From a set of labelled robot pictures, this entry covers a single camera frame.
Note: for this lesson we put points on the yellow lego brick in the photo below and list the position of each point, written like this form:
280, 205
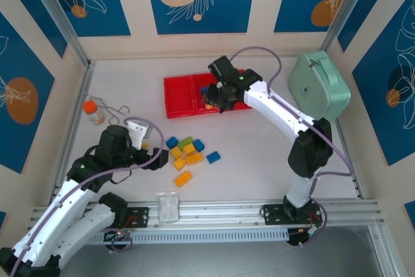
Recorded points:
176, 152
189, 149
194, 158
179, 163

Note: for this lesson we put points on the orange lego brick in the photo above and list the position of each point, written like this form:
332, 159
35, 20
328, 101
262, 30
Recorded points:
182, 179

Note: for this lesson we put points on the green lego brick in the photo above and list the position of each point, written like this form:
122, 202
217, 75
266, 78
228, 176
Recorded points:
184, 142

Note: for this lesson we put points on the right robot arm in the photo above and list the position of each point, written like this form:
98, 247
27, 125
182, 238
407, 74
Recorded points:
275, 111

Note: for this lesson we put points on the orange capped bottle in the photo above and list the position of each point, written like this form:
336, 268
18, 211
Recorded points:
94, 113

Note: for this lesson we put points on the clear plastic bag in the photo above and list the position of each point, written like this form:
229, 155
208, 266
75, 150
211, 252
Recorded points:
167, 207

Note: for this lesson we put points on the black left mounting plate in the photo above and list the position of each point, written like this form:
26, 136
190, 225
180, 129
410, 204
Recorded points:
139, 217

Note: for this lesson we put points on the black mounting plate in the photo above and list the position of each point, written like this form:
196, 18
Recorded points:
272, 215
139, 217

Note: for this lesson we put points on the mint green zip case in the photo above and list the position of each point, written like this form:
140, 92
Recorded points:
321, 89

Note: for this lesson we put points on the base wiring bundle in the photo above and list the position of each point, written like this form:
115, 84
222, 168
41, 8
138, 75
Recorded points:
306, 238
118, 239

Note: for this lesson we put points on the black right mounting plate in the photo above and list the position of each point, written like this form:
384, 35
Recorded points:
272, 215

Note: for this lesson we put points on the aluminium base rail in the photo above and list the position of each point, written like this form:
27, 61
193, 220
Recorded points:
227, 212

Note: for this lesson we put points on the aluminium frame post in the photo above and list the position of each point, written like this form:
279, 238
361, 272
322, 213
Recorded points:
343, 7
61, 20

